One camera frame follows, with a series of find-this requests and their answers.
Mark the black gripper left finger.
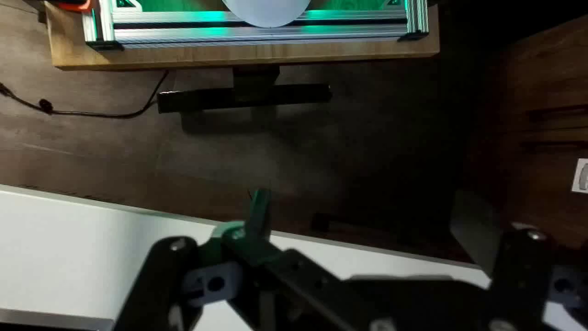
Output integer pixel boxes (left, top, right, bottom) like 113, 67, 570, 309
113, 188, 276, 331

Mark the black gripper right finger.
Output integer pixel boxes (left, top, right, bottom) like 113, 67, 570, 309
449, 188, 588, 331

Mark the white cabinet label sticker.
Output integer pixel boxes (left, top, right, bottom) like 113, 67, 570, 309
570, 157, 588, 195

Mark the dark wooden cabinet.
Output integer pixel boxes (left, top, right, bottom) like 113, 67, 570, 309
464, 15, 588, 254

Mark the wooden base board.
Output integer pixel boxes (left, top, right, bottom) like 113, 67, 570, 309
45, 0, 443, 70

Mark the orange clamp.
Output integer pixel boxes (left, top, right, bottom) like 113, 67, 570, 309
56, 0, 96, 15

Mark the black stereo camera bar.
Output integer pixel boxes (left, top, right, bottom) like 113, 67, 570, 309
157, 63, 335, 116

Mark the black floor cable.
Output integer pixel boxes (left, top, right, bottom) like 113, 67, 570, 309
0, 68, 173, 122

